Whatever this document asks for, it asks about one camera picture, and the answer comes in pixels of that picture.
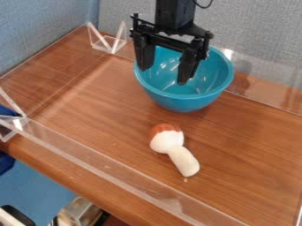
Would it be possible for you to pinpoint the clear acrylic front barrier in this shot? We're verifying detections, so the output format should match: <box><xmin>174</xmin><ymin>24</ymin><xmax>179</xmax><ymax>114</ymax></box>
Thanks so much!
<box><xmin>0</xmin><ymin>88</ymin><xmax>247</xmax><ymax>226</ymax></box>

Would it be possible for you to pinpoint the blue fabric object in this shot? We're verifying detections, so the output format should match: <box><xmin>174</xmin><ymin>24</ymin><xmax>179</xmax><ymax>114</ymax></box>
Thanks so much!
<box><xmin>0</xmin><ymin>104</ymin><xmax>20</xmax><ymax>177</ymax></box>

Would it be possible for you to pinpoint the black white object bottom-left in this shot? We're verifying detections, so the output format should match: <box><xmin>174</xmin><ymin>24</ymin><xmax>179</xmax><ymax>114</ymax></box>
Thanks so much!
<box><xmin>0</xmin><ymin>205</ymin><xmax>35</xmax><ymax>226</ymax></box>

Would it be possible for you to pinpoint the white brown-capped toy mushroom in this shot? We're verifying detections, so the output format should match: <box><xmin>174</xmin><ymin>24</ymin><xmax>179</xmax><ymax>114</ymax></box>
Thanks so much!
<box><xmin>150</xmin><ymin>124</ymin><xmax>200</xmax><ymax>177</ymax></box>

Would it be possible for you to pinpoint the clear acrylic barrier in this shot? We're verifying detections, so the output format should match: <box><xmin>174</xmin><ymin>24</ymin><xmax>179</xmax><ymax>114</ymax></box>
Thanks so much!
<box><xmin>0</xmin><ymin>88</ymin><xmax>247</xmax><ymax>226</ymax></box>
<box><xmin>114</xmin><ymin>38</ymin><xmax>302</xmax><ymax>117</ymax></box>

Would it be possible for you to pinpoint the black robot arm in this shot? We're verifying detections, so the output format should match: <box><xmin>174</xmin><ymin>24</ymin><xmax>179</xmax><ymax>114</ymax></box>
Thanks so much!
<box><xmin>130</xmin><ymin>0</ymin><xmax>214</xmax><ymax>85</ymax></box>

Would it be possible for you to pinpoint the clear acrylic back barrier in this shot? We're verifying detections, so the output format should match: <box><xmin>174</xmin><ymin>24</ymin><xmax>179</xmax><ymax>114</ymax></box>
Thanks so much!
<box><xmin>114</xmin><ymin>38</ymin><xmax>302</xmax><ymax>117</ymax></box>

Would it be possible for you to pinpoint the metal frame under table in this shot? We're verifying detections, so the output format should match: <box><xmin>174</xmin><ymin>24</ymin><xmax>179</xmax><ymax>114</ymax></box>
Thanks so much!
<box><xmin>48</xmin><ymin>197</ymin><xmax>104</xmax><ymax>226</ymax></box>

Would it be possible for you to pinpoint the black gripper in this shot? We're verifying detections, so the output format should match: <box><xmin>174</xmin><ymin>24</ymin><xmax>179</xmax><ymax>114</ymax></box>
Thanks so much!
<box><xmin>130</xmin><ymin>13</ymin><xmax>214</xmax><ymax>85</ymax></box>

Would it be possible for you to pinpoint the blue bowl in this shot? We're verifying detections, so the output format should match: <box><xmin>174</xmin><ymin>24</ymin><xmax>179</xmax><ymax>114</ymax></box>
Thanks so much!
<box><xmin>134</xmin><ymin>47</ymin><xmax>235</xmax><ymax>112</ymax></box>

